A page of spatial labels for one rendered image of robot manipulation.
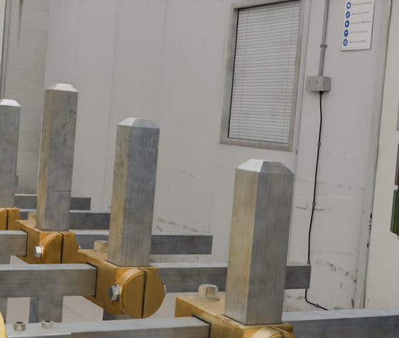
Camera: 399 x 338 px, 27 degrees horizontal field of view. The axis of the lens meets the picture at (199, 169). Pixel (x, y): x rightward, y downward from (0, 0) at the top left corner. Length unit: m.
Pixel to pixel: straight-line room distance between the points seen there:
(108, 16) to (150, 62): 1.11
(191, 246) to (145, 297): 0.39
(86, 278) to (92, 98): 7.31
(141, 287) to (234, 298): 0.21
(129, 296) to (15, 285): 0.12
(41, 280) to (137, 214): 0.12
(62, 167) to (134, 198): 0.25
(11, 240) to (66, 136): 0.16
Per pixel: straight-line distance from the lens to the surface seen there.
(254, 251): 0.67
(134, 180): 0.89
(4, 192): 1.36
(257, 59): 5.68
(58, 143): 1.12
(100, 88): 8.04
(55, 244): 1.10
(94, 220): 1.47
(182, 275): 0.98
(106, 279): 0.91
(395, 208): 0.45
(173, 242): 1.25
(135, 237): 0.90
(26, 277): 0.91
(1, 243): 1.16
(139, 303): 0.88
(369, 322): 0.81
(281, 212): 0.68
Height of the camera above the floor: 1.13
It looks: 3 degrees down
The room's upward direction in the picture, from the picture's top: 5 degrees clockwise
